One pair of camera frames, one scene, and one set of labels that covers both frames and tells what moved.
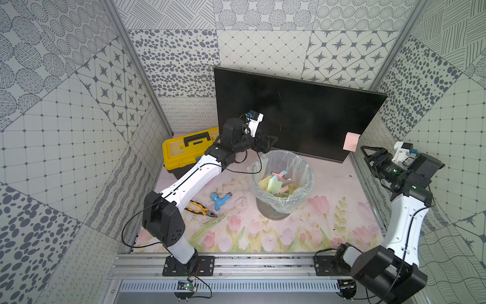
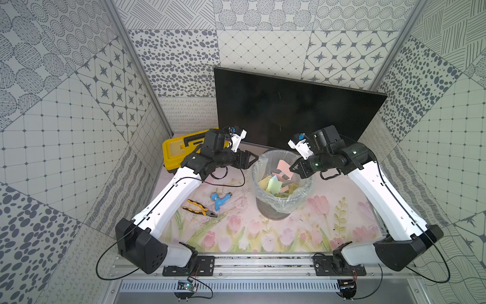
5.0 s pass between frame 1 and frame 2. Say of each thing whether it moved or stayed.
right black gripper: moved
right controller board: stayed
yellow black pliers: stayed
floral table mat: stayed
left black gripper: moved
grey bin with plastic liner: stayed
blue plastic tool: stayed
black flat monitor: stayed
